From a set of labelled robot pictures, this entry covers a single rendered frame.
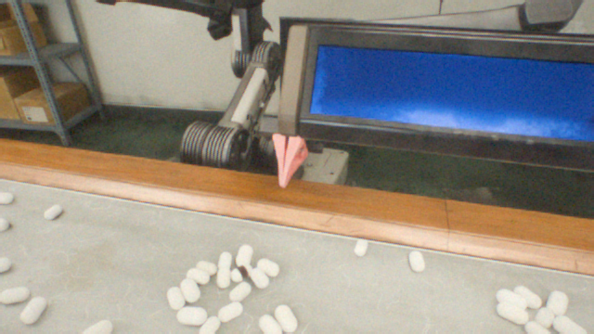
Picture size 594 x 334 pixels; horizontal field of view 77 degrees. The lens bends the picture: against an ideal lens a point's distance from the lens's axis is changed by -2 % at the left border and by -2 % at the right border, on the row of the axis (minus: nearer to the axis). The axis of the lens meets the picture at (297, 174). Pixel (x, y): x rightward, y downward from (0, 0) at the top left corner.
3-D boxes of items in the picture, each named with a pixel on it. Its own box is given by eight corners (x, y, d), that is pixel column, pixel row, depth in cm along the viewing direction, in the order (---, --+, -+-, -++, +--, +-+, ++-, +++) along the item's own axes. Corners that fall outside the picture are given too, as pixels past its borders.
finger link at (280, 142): (310, 184, 54) (320, 125, 57) (262, 177, 56) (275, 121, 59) (315, 197, 61) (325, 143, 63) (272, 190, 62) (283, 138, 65)
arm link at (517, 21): (530, 23, 68) (570, -10, 58) (534, 53, 68) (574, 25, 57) (295, 43, 70) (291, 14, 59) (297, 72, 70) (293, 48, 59)
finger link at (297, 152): (293, 182, 55) (305, 123, 58) (247, 175, 56) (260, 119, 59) (300, 195, 61) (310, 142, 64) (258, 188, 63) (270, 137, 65)
